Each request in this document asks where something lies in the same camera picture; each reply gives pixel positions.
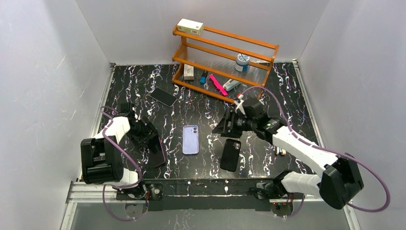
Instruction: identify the black smartphone purple edge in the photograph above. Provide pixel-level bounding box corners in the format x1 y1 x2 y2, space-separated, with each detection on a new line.
147 136 166 168

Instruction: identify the black phone case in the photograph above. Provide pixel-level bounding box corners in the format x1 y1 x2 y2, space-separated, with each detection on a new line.
220 138 241 172

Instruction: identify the lilac phone case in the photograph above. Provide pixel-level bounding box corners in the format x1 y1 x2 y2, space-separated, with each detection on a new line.
182 125 199 155

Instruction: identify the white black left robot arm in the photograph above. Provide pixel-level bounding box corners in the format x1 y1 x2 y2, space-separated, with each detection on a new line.
80 103 166 189

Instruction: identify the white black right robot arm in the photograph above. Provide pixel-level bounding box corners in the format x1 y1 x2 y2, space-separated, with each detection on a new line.
212 98 364 209

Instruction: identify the small white pink gadget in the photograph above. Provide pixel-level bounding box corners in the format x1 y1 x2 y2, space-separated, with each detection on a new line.
274 147 287 156

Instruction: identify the pink highlighter pen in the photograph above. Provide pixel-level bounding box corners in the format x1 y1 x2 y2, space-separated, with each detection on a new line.
209 74 228 96

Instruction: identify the blue marker pen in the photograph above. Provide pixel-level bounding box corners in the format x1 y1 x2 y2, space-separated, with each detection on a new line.
199 71 208 85

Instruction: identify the blue white round jar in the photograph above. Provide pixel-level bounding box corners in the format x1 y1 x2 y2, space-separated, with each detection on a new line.
235 54 250 72

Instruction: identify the orange wooden shelf rack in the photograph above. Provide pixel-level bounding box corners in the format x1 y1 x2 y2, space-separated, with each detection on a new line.
172 26 280 103

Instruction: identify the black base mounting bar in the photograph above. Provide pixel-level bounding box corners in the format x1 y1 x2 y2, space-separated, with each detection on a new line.
116 178 303 212

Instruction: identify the small white grey box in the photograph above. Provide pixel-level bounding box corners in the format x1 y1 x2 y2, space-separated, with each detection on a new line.
183 64 194 81

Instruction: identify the white cardboard box red label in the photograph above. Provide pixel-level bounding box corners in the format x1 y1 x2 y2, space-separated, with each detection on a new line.
177 18 204 36

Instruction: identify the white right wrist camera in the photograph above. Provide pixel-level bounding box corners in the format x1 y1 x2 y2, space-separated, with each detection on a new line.
234 93 246 115

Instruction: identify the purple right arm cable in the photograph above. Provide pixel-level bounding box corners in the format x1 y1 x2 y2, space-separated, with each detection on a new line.
238 86 391 219

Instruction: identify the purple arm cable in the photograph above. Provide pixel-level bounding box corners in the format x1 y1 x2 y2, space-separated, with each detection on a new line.
238 86 391 219
100 106 148 222

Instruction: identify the aluminium rail frame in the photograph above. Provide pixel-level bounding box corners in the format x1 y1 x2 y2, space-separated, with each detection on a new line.
62 64 360 230

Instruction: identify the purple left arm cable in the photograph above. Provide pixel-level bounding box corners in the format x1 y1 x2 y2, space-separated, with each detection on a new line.
100 106 148 222

